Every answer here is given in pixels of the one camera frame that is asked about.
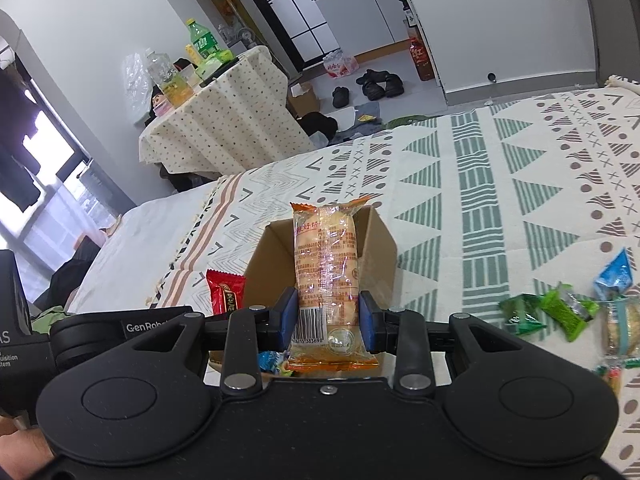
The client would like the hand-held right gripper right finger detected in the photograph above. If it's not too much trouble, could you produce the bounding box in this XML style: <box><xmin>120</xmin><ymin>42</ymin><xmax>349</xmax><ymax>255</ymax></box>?
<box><xmin>359</xmin><ymin>290</ymin><xmax>527</xmax><ymax>399</ymax></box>

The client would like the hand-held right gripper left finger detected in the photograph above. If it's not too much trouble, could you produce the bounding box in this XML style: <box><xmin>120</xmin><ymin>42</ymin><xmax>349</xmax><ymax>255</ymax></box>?
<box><xmin>127</xmin><ymin>287</ymin><xmax>299</xmax><ymax>397</ymax></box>

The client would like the small blue candy packet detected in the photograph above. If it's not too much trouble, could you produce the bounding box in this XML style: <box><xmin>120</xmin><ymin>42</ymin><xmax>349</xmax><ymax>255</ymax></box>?
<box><xmin>257</xmin><ymin>351</ymin><xmax>291</xmax><ymax>373</ymax></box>

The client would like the brown cardboard box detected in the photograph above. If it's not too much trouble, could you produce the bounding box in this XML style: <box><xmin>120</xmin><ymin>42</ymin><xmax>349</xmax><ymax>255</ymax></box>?
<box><xmin>207</xmin><ymin>202</ymin><xmax>399</xmax><ymax>376</ymax></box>

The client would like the red snack packet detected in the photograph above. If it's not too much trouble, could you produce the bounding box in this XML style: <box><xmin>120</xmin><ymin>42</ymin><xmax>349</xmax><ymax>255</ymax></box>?
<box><xmin>206</xmin><ymin>269</ymin><xmax>247</xmax><ymax>317</ymax></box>

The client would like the orange biscuit packet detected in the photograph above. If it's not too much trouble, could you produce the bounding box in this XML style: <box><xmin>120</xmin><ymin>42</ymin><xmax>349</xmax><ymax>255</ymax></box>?
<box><xmin>284</xmin><ymin>195</ymin><xmax>380</xmax><ymax>375</ymax></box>

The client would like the green snack packet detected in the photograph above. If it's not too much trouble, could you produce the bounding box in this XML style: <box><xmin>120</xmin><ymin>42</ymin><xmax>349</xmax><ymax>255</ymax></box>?
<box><xmin>540</xmin><ymin>282</ymin><xmax>601</xmax><ymax>343</ymax></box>
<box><xmin>500</xmin><ymin>294</ymin><xmax>548</xmax><ymax>336</ymax></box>

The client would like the brown stick snack packet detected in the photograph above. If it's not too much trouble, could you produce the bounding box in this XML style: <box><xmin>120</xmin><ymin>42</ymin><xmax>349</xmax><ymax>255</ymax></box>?
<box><xmin>595</xmin><ymin>355</ymin><xmax>623</xmax><ymax>401</ymax></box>

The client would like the blue snack packet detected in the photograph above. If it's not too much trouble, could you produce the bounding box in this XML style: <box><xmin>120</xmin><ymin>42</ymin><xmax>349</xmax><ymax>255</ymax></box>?
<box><xmin>594</xmin><ymin>247</ymin><xmax>633</xmax><ymax>302</ymax></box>

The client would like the blue banded cracker packet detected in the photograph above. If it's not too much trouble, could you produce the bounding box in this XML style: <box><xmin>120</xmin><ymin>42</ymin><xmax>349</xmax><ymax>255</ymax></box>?
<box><xmin>602</xmin><ymin>300</ymin><xmax>640</xmax><ymax>358</ymax></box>

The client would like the person's left hand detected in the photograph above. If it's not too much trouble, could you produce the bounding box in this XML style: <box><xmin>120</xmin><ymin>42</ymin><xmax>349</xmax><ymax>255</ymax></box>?
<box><xmin>0</xmin><ymin>415</ymin><xmax>53</xmax><ymax>480</ymax></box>

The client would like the light green cloth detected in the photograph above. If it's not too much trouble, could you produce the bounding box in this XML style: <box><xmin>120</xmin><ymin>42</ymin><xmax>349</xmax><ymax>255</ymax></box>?
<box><xmin>30</xmin><ymin>307</ymin><xmax>71</xmax><ymax>333</ymax></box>

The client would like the white bed sheet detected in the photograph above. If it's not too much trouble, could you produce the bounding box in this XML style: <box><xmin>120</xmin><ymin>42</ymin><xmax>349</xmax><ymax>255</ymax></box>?
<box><xmin>65</xmin><ymin>180</ymin><xmax>223</xmax><ymax>316</ymax></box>

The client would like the grey blue cloth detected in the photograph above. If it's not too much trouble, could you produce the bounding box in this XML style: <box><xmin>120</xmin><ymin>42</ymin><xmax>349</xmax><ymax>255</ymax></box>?
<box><xmin>335</xmin><ymin>102</ymin><xmax>386</xmax><ymax>143</ymax></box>

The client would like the black bag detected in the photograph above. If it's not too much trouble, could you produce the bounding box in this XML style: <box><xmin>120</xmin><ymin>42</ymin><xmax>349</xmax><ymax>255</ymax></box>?
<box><xmin>297</xmin><ymin>111</ymin><xmax>338</xmax><ymax>143</ymax></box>

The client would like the dark hanging garment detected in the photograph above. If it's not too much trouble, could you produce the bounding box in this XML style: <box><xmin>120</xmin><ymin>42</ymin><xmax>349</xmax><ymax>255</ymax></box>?
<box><xmin>0</xmin><ymin>55</ymin><xmax>46</xmax><ymax>211</ymax></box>

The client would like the round table with dotted cloth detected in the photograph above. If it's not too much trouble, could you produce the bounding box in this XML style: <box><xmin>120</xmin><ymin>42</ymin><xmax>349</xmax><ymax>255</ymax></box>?
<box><xmin>139</xmin><ymin>46</ymin><xmax>317</xmax><ymax>176</ymax></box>

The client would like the small brown carton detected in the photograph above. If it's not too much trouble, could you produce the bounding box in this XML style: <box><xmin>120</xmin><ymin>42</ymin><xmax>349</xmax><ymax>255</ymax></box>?
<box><xmin>286</xmin><ymin>81</ymin><xmax>321</xmax><ymax>118</ymax></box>

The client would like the window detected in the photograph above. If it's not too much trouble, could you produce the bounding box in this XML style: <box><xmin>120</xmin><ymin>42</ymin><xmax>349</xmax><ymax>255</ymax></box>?
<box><xmin>0</xmin><ymin>105</ymin><xmax>136</xmax><ymax>306</ymax></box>

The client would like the black tablet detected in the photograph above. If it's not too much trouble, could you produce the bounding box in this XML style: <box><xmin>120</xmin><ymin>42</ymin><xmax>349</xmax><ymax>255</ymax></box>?
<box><xmin>199</xmin><ymin>57</ymin><xmax>241</xmax><ymax>88</ymax></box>

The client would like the pink plastic bag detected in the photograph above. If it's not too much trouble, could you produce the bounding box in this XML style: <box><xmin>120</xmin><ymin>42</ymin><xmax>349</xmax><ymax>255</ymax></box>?
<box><xmin>322</xmin><ymin>50</ymin><xmax>360</xmax><ymax>79</ymax></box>

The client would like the red oil bottle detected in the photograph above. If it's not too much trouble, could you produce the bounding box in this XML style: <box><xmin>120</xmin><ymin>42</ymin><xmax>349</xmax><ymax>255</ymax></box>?
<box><xmin>407</xmin><ymin>35</ymin><xmax>436</xmax><ymax>82</ymax></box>

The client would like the green tissue pack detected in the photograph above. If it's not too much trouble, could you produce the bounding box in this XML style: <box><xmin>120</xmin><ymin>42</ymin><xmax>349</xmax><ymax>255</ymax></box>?
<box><xmin>195</xmin><ymin>50</ymin><xmax>236</xmax><ymax>78</ymax></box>

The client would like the clear bottle with yellow drink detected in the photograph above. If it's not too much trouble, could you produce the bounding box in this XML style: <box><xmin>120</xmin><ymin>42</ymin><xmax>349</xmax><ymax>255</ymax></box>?
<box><xmin>145</xmin><ymin>48</ymin><xmax>176</xmax><ymax>107</ymax></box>

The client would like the bubble wrap sheet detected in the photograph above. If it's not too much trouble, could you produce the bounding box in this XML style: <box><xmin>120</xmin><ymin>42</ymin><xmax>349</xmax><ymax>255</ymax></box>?
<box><xmin>122</xmin><ymin>52</ymin><xmax>153</xmax><ymax>123</ymax></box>

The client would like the green soda bottle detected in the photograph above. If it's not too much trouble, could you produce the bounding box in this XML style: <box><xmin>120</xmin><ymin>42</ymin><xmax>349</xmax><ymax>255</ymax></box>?
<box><xmin>186</xmin><ymin>18</ymin><xmax>216</xmax><ymax>61</ymax></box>

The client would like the white kitchen cabinet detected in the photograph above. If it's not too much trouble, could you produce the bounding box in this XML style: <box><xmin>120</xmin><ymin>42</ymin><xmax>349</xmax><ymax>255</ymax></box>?
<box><xmin>310</xmin><ymin>0</ymin><xmax>416</xmax><ymax>58</ymax></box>

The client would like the black framed glass door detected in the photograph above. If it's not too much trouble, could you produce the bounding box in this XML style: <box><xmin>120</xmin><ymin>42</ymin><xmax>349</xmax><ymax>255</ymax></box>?
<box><xmin>227</xmin><ymin>0</ymin><xmax>346</xmax><ymax>71</ymax></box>

